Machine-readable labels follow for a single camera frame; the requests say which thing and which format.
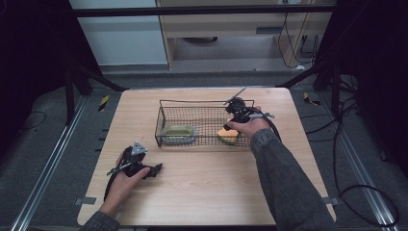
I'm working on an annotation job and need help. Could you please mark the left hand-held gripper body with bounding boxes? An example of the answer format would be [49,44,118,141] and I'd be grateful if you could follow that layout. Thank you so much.
[107,141,152,179]

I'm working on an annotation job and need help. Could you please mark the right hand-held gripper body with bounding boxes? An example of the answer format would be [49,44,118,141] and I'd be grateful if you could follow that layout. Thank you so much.
[222,87,275,125]

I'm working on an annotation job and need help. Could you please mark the yellow sponge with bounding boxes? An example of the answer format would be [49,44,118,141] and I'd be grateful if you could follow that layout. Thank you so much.
[217,127,240,146]

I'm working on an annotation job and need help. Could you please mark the black wire basket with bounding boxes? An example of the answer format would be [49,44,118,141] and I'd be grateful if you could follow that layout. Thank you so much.
[154,99,256,148]

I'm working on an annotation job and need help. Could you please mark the person's right hand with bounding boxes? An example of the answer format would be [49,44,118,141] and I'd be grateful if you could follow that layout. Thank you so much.
[228,106,272,140]

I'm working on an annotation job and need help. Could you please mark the person's left hand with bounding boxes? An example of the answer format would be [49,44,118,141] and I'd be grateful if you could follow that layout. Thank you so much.
[99,167,151,216]

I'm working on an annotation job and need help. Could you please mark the green soap dish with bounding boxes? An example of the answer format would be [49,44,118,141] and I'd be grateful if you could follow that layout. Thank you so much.
[161,124,197,144]

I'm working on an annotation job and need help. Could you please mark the grey tape strip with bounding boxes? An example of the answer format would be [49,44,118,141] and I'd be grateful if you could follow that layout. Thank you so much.
[322,196,342,207]
[74,196,97,206]

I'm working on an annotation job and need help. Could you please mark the yellow black tape marker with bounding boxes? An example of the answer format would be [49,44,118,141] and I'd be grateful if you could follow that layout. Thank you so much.
[97,94,111,113]
[303,91,321,107]

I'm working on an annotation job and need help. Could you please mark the light wooden desk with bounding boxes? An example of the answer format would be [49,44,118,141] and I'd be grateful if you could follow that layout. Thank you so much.
[155,0,336,70]

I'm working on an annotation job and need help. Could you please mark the black metal stand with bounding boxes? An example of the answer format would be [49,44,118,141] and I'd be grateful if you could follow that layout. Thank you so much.
[275,56,343,117]
[63,59,130,127]

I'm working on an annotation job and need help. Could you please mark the black horizontal bar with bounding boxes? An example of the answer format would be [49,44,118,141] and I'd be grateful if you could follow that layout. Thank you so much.
[70,4,339,18]

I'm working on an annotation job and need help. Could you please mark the white cabinet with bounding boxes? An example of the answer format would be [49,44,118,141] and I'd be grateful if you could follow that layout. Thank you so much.
[68,0,169,67]

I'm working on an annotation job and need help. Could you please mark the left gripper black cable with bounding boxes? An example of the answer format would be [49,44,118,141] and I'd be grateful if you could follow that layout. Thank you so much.
[103,162,133,202]

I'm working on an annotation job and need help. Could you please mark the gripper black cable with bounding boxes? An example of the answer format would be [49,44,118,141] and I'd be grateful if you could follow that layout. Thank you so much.
[253,107,283,142]
[103,162,133,202]

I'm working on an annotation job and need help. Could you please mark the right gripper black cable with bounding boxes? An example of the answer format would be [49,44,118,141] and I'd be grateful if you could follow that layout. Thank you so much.
[253,107,283,142]

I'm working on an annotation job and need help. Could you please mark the hanging black cables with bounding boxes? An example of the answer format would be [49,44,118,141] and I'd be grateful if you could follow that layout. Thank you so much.
[276,12,321,70]

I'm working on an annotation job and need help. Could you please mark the aluminium floor rail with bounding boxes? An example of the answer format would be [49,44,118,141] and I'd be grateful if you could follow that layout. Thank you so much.
[320,92,400,231]
[10,95,89,231]

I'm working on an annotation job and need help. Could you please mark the thin black floor cable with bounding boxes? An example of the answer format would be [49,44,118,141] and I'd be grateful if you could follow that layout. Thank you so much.
[19,110,48,132]

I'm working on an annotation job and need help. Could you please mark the long black floor cable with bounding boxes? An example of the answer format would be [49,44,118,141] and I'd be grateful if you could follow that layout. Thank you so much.
[300,95,401,228]

